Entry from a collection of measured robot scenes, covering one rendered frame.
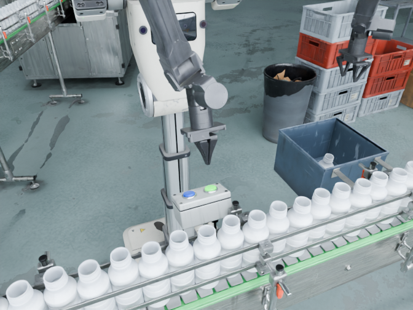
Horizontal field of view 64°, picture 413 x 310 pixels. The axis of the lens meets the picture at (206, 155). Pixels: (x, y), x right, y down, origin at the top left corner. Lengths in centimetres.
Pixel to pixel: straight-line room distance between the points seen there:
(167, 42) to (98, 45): 358
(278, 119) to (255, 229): 231
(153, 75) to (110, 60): 322
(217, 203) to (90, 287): 36
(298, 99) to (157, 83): 196
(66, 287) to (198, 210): 34
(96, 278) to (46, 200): 210
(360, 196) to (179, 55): 55
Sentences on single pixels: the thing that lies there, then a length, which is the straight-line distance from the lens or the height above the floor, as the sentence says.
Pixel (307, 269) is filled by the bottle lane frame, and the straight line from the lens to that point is 91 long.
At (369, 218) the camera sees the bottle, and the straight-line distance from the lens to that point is 99.
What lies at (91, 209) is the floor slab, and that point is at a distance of 255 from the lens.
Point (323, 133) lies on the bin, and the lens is 166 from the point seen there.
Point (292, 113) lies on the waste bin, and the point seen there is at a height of 34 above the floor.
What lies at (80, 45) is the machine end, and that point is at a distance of 433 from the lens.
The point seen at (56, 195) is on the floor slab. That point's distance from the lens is 276.
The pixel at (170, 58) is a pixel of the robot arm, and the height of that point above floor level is 145.
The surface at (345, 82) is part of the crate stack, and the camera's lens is 336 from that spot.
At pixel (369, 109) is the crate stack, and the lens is 395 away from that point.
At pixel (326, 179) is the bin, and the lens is 132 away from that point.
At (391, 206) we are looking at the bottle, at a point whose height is 107.
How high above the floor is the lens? 168
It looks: 35 degrees down
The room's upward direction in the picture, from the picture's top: straight up
